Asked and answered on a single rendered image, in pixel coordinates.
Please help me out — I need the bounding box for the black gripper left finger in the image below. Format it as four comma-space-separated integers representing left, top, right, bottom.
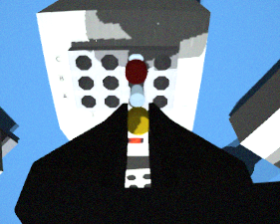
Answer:
23, 103, 129, 187

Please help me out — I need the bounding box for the blue bench mat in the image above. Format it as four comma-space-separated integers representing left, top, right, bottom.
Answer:
0, 0, 280, 224

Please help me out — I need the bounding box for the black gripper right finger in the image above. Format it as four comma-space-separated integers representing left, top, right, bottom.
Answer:
147, 103, 253, 187

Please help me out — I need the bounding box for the white tube rack with round holes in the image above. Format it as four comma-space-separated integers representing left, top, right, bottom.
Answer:
126, 155, 150, 187

